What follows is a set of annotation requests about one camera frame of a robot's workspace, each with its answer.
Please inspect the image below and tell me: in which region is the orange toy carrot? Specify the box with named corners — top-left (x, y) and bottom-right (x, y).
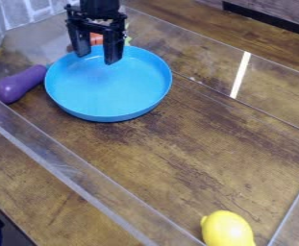
top-left (90, 33), bottom-right (133, 45)

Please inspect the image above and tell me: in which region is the yellow toy lemon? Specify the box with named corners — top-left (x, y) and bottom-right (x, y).
top-left (201, 210), bottom-right (256, 246)

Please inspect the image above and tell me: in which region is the clear acrylic barrier panel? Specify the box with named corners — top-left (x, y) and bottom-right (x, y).
top-left (0, 79), bottom-right (299, 246)

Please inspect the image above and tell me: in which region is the purple toy eggplant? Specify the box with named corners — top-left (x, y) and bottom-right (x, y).
top-left (0, 64), bottom-right (49, 104)

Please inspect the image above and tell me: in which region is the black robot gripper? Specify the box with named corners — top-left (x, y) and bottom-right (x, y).
top-left (65, 0), bottom-right (127, 65)

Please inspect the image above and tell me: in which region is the black baseboard strip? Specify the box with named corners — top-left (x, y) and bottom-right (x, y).
top-left (222, 1), bottom-right (299, 35)

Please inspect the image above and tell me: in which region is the blue round plastic tray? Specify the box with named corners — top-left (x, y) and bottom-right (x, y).
top-left (46, 45), bottom-right (173, 122)

